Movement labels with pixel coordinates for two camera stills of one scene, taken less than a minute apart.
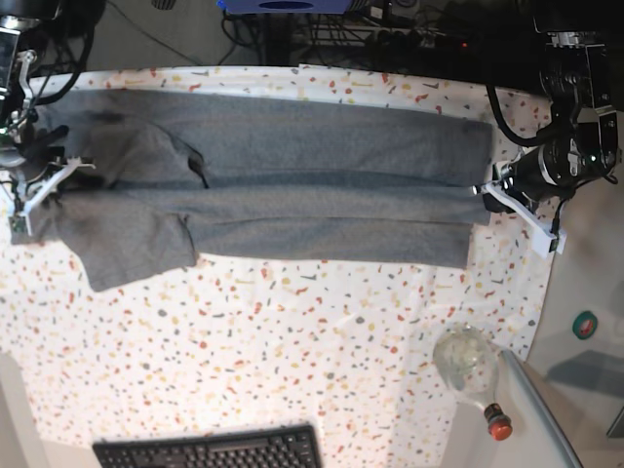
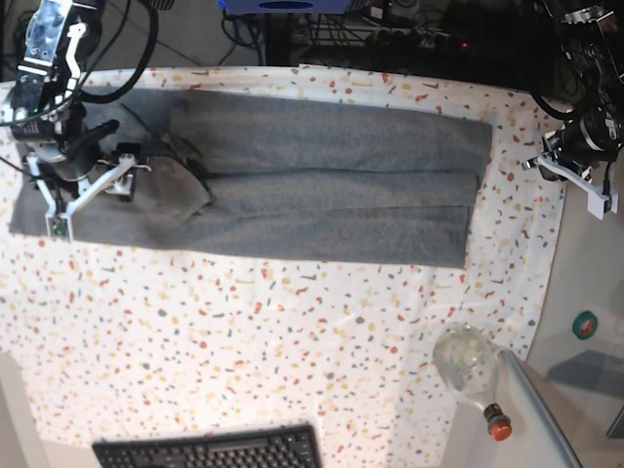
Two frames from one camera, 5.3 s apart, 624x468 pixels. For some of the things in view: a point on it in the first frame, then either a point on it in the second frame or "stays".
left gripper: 44,167 to 63,170
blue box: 253,7 stays
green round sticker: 585,325 stays
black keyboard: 278,447 stays
